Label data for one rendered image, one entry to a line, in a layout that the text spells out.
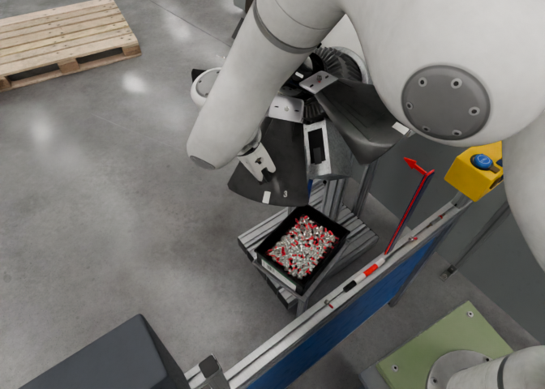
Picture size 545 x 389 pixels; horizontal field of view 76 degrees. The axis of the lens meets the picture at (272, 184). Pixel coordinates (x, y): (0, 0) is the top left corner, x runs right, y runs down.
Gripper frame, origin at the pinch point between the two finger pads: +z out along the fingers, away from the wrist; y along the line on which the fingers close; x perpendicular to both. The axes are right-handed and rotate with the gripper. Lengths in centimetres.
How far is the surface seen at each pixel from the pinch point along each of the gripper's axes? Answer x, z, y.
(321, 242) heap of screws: -3.0, 23.4, -14.8
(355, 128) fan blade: -21.5, -6.6, -9.6
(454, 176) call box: -40, 18, -26
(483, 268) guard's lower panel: -63, 110, -47
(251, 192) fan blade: 3.8, 10.0, 4.2
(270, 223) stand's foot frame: 0, 105, 38
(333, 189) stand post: -32, 78, 19
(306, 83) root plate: -22.9, -6.2, 9.2
